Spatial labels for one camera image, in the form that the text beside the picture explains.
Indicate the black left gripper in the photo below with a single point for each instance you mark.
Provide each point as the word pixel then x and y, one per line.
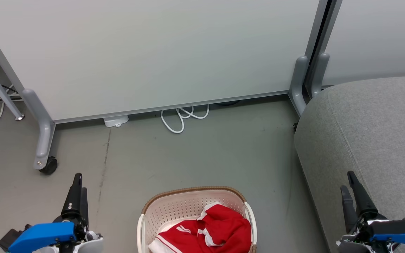
pixel 86 242

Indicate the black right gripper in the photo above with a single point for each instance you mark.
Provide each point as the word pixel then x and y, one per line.
pixel 360 239

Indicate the red garment with white trim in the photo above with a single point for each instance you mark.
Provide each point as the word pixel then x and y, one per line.
pixel 227 225

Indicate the grey fabric sofa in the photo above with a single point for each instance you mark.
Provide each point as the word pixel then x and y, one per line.
pixel 364 133

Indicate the large black caster wheel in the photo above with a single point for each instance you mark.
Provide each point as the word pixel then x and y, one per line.
pixel 50 166

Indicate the long grey partition foot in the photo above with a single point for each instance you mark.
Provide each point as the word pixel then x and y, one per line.
pixel 44 140

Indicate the white power adapter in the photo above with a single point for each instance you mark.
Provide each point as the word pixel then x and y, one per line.
pixel 115 121

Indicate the cream perforated laundry basket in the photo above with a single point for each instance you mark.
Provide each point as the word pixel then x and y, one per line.
pixel 174 211

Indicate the small black caster wheel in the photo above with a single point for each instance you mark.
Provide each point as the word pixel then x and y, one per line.
pixel 295 127

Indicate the grey upright partition foot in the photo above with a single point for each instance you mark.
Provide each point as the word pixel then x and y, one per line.
pixel 320 70
pixel 297 88

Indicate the large white partition panel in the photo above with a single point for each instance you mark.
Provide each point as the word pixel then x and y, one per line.
pixel 153 52

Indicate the narrow white partition panel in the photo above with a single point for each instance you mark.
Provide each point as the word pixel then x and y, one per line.
pixel 381 35

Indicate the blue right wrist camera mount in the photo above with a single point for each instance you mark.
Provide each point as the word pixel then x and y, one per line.
pixel 396 230

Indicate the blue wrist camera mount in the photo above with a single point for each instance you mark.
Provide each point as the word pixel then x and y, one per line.
pixel 396 230
pixel 40 235

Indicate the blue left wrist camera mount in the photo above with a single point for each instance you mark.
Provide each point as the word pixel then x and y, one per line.
pixel 40 235

